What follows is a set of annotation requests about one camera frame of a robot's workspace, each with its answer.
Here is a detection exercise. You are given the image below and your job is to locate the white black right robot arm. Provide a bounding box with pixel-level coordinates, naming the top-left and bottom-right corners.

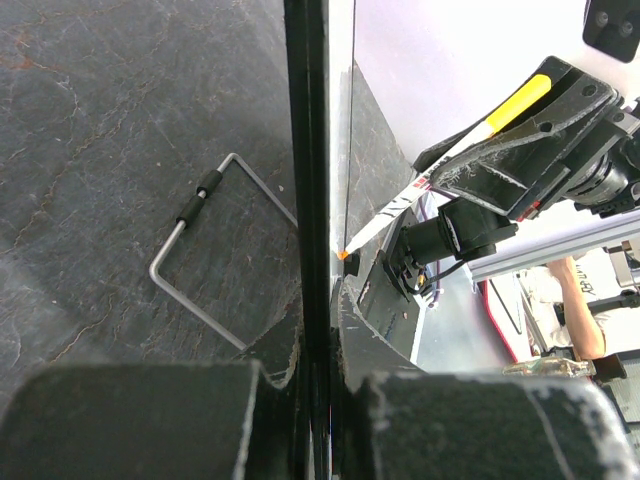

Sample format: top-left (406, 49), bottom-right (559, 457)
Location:
top-left (380, 56), bottom-right (639, 297)

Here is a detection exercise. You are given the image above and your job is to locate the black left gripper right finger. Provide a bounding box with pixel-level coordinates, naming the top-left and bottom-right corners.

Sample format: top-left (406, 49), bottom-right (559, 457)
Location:
top-left (331, 284), bottom-right (639, 479)

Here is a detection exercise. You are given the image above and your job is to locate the white marker pen orange tip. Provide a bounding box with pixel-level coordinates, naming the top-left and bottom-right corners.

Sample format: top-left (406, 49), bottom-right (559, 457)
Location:
top-left (336, 73), bottom-right (553, 261)

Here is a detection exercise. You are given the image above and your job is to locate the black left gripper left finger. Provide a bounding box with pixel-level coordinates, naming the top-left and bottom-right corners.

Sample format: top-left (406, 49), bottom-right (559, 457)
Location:
top-left (1, 321), bottom-right (305, 479)

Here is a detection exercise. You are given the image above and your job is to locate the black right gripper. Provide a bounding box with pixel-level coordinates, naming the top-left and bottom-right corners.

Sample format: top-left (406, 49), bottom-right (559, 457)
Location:
top-left (413, 56), bottom-right (639, 221)

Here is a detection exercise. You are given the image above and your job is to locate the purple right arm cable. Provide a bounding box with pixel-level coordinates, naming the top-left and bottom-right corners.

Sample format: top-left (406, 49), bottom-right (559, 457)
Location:
top-left (417, 192), bottom-right (446, 311)

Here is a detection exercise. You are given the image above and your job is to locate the person in white shirt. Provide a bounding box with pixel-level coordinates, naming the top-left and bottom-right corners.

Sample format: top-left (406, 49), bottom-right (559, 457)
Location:
top-left (519, 248), bottom-right (639, 360)

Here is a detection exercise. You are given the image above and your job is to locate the white whiteboard black frame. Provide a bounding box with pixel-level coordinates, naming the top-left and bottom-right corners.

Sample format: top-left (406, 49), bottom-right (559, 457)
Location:
top-left (148, 0), bottom-right (640, 480)

